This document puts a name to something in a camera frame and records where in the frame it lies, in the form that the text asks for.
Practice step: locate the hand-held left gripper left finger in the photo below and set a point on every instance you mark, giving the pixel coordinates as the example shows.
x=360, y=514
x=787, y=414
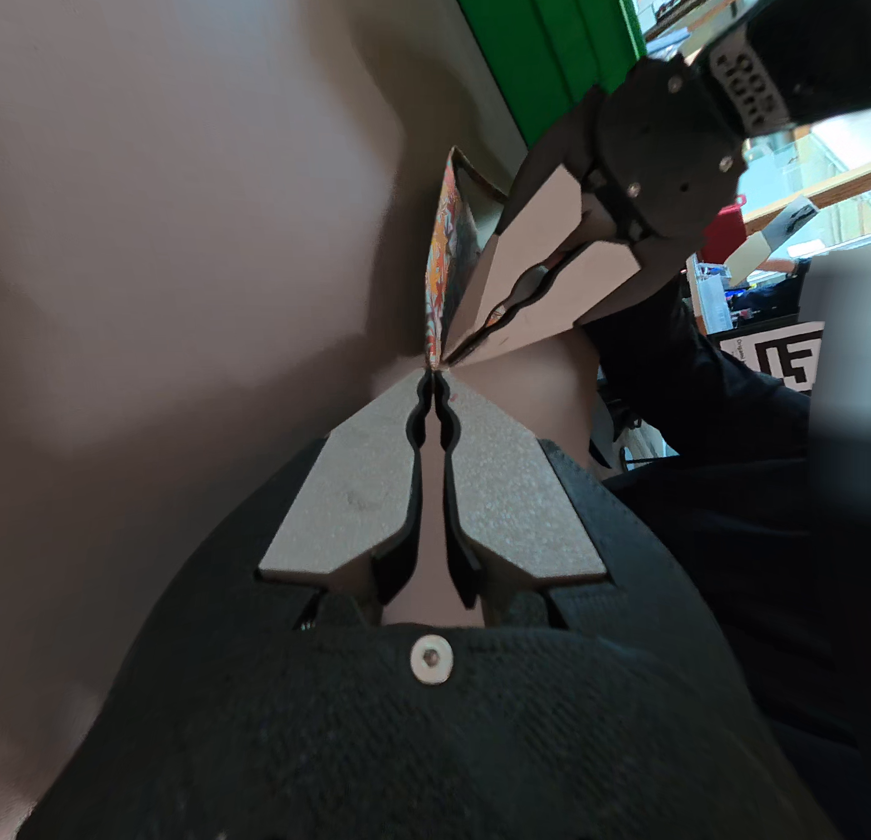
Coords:
x=340, y=506

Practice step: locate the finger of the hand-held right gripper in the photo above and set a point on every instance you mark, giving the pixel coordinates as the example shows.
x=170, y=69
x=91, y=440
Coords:
x=578, y=288
x=537, y=227

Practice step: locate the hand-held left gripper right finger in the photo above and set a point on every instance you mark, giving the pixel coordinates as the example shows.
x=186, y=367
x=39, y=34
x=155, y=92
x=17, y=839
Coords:
x=531, y=506

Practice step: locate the maple leaf patterned origami paper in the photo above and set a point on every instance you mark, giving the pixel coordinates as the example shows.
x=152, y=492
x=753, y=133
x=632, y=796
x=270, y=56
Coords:
x=446, y=261

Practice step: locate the red plastic case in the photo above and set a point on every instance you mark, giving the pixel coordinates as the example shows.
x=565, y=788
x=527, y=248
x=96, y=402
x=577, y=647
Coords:
x=721, y=234

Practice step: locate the clear plastic bin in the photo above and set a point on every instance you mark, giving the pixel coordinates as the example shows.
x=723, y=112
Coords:
x=708, y=295

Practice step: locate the green partition panel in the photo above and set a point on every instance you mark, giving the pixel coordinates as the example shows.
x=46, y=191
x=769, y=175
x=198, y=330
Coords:
x=544, y=37

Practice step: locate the black equipment box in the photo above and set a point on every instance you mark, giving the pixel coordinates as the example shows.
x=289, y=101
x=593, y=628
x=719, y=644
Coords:
x=769, y=299

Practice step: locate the person's dark clothed body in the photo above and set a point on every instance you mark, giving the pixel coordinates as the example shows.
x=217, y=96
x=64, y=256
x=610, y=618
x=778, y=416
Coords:
x=714, y=581

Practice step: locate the white printed tag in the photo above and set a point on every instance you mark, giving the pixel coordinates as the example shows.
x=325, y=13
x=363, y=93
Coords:
x=776, y=357

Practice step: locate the wooden rail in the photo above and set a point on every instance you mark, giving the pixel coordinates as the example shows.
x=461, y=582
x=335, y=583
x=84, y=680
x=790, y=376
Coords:
x=816, y=193

